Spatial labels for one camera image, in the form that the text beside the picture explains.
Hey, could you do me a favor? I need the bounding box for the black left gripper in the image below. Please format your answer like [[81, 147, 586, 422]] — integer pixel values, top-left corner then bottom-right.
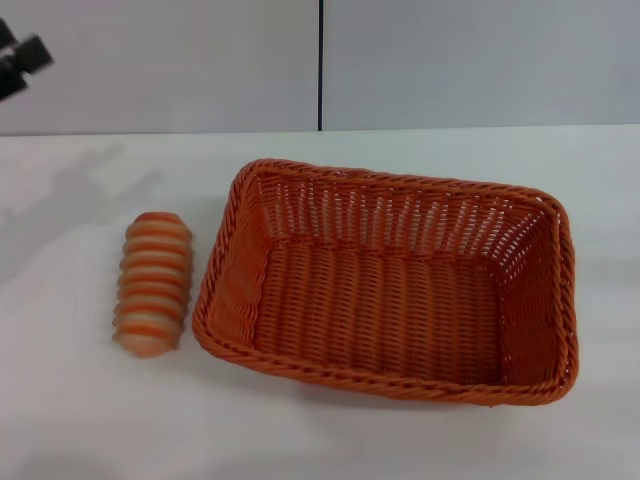
[[0, 17, 56, 102]]

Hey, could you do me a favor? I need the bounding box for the orange woven plastic basket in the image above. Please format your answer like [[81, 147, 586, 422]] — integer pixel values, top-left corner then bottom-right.
[[191, 158, 582, 408]]

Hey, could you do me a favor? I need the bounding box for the orange striped ridged bread roll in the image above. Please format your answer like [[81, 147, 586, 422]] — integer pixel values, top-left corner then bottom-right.
[[111, 210, 195, 361]]

